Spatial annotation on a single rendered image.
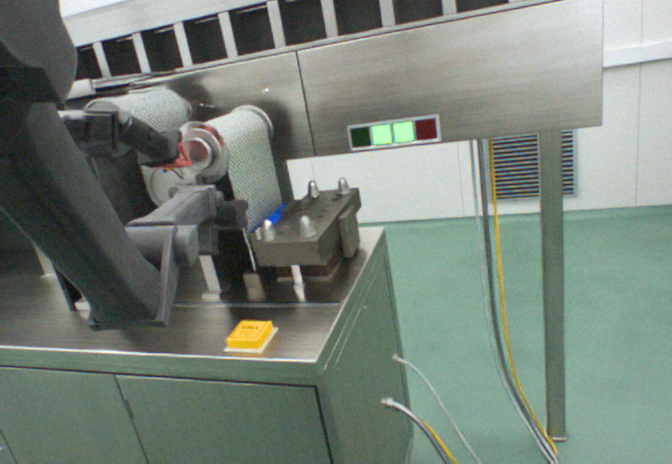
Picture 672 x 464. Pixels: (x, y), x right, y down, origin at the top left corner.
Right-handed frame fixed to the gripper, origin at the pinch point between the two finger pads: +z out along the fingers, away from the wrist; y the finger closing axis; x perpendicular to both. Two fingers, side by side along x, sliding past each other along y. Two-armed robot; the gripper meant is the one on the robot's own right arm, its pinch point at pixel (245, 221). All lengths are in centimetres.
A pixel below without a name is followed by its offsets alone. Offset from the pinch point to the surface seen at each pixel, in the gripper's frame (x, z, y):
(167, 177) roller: 10.7, -7.9, -17.6
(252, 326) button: -24.4, -13.4, 10.2
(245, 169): 12.9, -1.1, 0.3
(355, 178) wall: 81, 259, -48
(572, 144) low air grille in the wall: 89, 252, 112
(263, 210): 4.4, 8.9, 0.3
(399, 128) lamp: 26.5, 19.5, 35.0
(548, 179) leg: 15, 45, 73
